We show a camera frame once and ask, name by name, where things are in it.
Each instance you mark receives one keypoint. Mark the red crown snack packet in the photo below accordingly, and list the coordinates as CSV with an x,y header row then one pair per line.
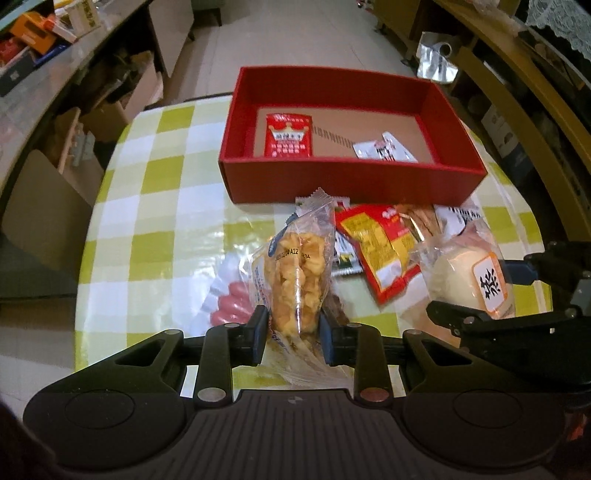
x,y
286,138

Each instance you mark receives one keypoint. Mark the red yellow snack packet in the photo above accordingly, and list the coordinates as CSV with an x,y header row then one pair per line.
x,y
383,254

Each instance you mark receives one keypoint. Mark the steamed bun packet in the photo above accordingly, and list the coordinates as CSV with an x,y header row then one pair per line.
x,y
457,277

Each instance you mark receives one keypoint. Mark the green checked tablecloth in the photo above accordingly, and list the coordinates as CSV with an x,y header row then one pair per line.
x,y
152,221

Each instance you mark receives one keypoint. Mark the white lace cloth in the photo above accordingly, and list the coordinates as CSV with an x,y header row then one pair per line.
x,y
558,21

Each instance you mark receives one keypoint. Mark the copper foil snack packet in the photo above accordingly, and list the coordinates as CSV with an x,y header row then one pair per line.
x,y
422,221

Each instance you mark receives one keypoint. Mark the cream printed box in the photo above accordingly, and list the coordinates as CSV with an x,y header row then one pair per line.
x,y
85,18

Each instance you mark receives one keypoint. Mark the red cardboard box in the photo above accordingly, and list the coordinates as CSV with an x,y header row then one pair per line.
x,y
346,184

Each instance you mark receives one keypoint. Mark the waffle cookie packet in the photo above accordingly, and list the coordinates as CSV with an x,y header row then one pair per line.
x,y
295,277

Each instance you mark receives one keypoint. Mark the white duck snack packet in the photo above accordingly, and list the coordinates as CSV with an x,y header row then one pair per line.
x,y
383,150

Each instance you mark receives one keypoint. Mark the dark snack clear packet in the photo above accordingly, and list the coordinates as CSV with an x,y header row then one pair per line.
x,y
337,309

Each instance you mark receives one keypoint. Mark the white orange snack packet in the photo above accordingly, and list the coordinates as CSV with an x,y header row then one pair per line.
x,y
461,217

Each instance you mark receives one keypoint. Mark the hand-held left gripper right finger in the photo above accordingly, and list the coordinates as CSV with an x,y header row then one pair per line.
x,y
325,337

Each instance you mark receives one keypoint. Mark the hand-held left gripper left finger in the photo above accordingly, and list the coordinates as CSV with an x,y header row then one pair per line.
x,y
261,332

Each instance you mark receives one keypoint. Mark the wooden chair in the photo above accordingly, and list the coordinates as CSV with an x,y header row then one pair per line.
x,y
508,120

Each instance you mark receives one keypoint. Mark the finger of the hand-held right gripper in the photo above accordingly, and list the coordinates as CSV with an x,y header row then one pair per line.
x,y
457,314
521,272

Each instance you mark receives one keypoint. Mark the black box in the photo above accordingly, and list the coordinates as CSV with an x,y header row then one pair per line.
x,y
16,76

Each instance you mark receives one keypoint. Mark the pink sausage packet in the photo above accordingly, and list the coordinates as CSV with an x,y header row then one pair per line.
x,y
231,302

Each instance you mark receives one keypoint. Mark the beige board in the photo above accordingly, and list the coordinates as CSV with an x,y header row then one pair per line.
x,y
46,207

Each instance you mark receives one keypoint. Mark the silver foil bag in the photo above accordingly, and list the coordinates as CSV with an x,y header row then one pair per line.
x,y
434,60

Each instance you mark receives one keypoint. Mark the wafer biscuit packet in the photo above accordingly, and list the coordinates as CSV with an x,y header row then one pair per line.
x,y
346,263

